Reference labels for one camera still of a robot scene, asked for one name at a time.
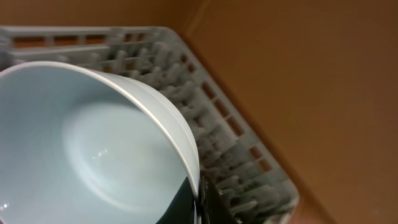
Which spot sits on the small light blue bowl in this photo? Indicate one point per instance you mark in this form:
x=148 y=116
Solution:
x=80 y=146

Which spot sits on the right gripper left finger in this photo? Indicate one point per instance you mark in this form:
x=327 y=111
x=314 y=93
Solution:
x=182 y=208

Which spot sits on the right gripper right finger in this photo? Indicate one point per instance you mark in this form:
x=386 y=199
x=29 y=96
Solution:
x=212 y=208

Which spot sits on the grey dishwasher rack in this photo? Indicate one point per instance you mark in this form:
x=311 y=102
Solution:
x=255 y=187

